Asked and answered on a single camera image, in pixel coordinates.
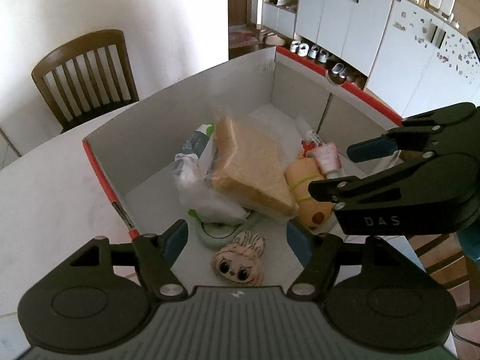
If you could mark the white shoe cabinet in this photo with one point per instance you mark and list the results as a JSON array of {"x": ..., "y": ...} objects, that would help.
[{"x": 349, "y": 29}]

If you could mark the orange plush toy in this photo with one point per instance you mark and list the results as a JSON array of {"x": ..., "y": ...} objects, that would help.
[{"x": 299, "y": 174}]

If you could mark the brown wooden chair right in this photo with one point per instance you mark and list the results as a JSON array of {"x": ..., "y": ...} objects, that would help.
[{"x": 445, "y": 261}]

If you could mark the red cardboard shoe box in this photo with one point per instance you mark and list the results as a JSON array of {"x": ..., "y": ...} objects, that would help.
[{"x": 274, "y": 89}]

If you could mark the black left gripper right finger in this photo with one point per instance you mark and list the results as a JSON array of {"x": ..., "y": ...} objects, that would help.
[{"x": 370, "y": 292}]

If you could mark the white grey plastic package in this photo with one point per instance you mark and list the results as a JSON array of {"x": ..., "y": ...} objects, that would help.
[{"x": 193, "y": 180}]

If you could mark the pink white small pouch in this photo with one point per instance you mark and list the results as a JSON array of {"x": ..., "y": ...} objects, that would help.
[{"x": 328, "y": 160}]

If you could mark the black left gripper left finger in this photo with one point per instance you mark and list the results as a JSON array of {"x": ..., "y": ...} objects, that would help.
[{"x": 104, "y": 294}]

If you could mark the white green tube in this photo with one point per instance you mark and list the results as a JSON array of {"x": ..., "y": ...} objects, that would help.
[{"x": 308, "y": 134}]

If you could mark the orange red keychain charm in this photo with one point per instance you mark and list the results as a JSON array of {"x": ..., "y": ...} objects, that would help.
[{"x": 307, "y": 148}]

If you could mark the pale green correction tape dispenser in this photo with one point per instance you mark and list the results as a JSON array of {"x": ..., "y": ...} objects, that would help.
[{"x": 216, "y": 235}]

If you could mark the brown wooden chair left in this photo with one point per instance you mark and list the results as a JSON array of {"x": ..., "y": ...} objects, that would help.
[{"x": 86, "y": 78}]

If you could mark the bagged bread slice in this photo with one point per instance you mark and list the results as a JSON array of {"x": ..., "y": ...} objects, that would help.
[{"x": 247, "y": 168}]

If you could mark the white cabinet with stickers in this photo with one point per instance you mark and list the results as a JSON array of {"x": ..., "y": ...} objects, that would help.
[{"x": 423, "y": 63}]

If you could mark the labubu face plush pillow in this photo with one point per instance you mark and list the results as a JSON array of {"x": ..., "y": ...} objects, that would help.
[{"x": 239, "y": 262}]

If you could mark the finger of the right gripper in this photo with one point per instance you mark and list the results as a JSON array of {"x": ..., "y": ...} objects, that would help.
[
  {"x": 373, "y": 192},
  {"x": 444, "y": 131}
]

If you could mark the brown wooden chair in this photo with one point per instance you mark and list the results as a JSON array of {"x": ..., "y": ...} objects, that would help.
[
  {"x": 445, "y": 261},
  {"x": 86, "y": 78}
]

